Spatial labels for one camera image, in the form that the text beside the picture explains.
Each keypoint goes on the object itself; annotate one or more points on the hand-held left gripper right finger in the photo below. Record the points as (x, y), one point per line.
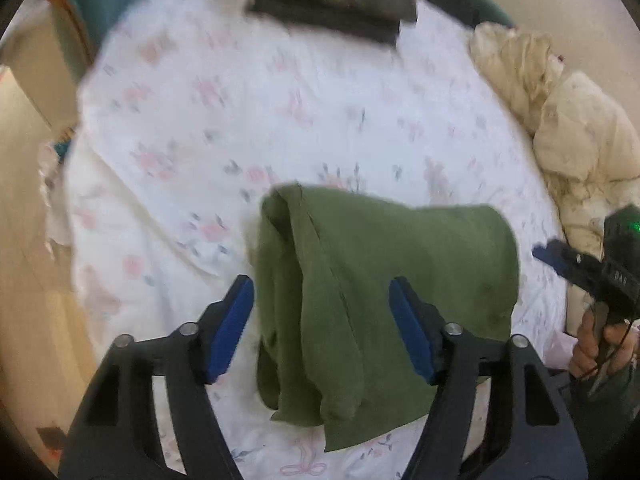
(411, 330)

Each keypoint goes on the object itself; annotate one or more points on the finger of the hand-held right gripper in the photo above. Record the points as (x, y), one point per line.
(552, 256)

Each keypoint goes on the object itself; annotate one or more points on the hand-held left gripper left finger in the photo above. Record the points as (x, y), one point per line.
(231, 325)

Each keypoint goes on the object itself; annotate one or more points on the olive green pants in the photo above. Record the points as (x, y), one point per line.
(380, 270)

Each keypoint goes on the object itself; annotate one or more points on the person's right hand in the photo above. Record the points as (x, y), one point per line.
(587, 345)

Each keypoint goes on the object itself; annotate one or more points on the cream quilt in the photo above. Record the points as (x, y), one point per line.
(575, 140)

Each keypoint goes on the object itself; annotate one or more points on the floral white bedsheet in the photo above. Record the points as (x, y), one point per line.
(280, 110)

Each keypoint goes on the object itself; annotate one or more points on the dark green cloth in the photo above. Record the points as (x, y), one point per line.
(487, 7)

